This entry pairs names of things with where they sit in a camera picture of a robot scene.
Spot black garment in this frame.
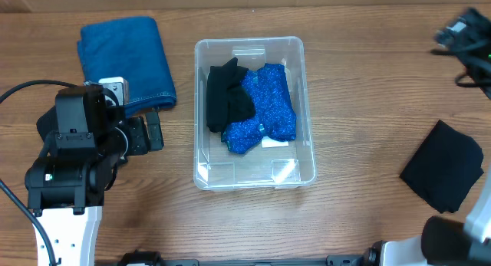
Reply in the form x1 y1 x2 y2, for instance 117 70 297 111
206 57 255 133
400 120 483 213

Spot blue denim jeans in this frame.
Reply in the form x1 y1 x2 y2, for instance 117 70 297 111
77 16 177 117

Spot clear plastic storage bin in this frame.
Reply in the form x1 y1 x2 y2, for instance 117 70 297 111
193 36 317 191

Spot sparkly blue garment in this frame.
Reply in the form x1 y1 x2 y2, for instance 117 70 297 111
221 63 297 154

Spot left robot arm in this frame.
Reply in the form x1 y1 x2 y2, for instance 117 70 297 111
25 86 163 265

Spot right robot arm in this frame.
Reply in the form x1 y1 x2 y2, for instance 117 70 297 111
326 8 490 265

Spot white label in bin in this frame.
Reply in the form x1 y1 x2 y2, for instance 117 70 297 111
261 136 288 148

